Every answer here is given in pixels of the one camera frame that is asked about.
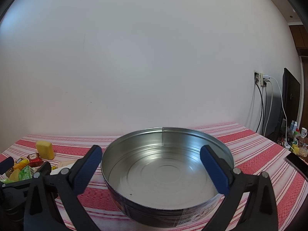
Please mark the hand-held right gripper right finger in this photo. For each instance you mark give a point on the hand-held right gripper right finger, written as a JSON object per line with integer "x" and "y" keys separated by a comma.
{"x": 214, "y": 168}

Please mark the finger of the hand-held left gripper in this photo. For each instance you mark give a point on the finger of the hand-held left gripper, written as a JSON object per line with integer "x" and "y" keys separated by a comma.
{"x": 14, "y": 185}
{"x": 6, "y": 164}

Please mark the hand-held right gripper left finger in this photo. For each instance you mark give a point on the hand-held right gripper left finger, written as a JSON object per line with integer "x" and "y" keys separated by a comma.
{"x": 90, "y": 168}

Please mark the yellow sponge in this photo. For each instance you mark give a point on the yellow sponge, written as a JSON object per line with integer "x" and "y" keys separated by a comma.
{"x": 45, "y": 150}
{"x": 15, "y": 175}

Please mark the small yellow snack packet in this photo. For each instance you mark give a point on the small yellow snack packet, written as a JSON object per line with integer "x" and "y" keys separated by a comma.
{"x": 21, "y": 163}

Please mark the white box with cork base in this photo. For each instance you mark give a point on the white box with cork base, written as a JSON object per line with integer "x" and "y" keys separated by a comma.
{"x": 65, "y": 164}

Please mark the round metal tin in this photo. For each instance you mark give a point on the round metal tin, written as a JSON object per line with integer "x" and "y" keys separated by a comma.
{"x": 168, "y": 173}

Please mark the red sauce packet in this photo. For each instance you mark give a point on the red sauce packet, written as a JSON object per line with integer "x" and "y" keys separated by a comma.
{"x": 35, "y": 159}

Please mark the red striped tablecloth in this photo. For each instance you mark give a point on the red striped tablecloth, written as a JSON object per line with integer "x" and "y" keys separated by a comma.
{"x": 252, "y": 149}

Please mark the white power strip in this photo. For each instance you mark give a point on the white power strip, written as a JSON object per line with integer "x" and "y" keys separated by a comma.
{"x": 286, "y": 145}

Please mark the black smartphone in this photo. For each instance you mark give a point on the black smartphone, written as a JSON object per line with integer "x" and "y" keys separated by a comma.
{"x": 298, "y": 164}

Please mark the green spray bottle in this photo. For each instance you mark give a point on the green spray bottle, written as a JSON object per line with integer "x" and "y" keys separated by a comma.
{"x": 294, "y": 135}

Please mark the blue capped bottle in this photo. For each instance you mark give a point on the blue capped bottle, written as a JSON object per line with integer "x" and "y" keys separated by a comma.
{"x": 292, "y": 125}

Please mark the glass jar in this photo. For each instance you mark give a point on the glass jar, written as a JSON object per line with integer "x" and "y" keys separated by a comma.
{"x": 303, "y": 150}

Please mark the white mug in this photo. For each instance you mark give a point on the white mug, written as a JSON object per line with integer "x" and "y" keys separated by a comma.
{"x": 304, "y": 132}

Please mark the black monitor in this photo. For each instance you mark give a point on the black monitor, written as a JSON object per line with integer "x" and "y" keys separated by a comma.
{"x": 291, "y": 101}

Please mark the white charger plug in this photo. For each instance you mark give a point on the white charger plug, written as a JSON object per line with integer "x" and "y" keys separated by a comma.
{"x": 266, "y": 77}

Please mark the wooden wardrobe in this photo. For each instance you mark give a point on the wooden wardrobe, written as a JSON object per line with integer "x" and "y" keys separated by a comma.
{"x": 299, "y": 38}

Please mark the wall socket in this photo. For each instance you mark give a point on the wall socket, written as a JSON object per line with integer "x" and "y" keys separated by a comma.
{"x": 258, "y": 78}

